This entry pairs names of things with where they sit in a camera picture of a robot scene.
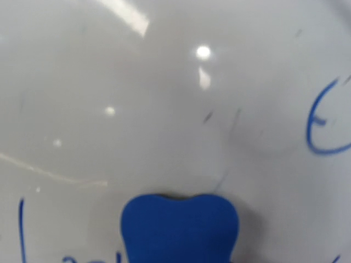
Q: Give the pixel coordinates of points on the white whiteboard black frame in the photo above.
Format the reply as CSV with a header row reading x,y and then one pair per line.
x,y
102,101

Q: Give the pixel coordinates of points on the blue whiteboard eraser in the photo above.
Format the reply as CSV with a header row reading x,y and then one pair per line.
x,y
156,228

